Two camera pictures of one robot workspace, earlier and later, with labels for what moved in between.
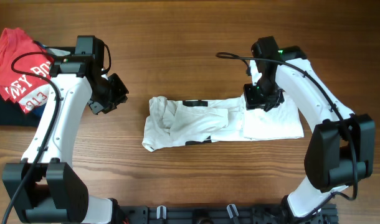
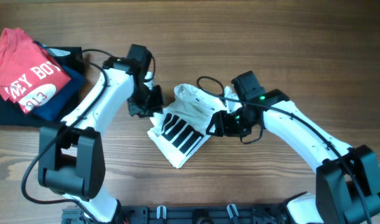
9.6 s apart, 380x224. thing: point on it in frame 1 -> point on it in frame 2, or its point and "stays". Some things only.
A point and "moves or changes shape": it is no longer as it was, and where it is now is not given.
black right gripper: (251, 102) -> (222, 126)
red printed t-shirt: (30, 93) stays
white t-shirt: (174, 122) moves or changes shape
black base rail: (243, 214) stays
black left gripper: (121, 94) -> (154, 106)
